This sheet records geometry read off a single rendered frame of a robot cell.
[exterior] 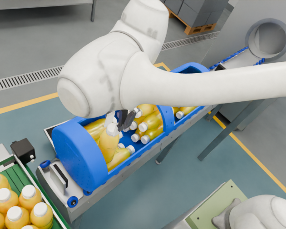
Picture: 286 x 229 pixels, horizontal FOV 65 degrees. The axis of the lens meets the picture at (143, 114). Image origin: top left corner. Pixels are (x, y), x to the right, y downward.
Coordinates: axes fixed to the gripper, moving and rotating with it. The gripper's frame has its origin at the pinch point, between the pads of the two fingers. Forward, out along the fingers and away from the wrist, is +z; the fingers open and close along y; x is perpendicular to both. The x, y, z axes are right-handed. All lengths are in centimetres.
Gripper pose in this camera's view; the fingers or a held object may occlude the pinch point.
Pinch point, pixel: (113, 124)
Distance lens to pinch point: 74.9
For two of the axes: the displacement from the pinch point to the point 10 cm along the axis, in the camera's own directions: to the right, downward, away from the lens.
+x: -6.8, 4.2, -6.0
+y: -6.8, -6.7, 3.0
